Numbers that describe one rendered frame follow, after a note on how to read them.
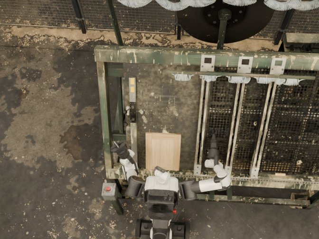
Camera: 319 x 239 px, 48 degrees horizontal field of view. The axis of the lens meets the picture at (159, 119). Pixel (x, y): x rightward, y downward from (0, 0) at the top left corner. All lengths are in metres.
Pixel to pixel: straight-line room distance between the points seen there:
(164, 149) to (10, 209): 2.10
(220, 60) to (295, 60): 0.54
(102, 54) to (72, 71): 2.42
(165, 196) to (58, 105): 2.56
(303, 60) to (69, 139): 2.96
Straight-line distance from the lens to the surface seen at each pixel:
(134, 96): 2.95
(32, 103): 5.05
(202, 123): 3.01
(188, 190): 2.85
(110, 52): 2.75
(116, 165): 3.45
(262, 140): 3.17
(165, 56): 2.70
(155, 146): 3.23
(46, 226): 4.37
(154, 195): 2.79
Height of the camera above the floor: 4.08
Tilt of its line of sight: 63 degrees down
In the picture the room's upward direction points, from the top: 3 degrees counter-clockwise
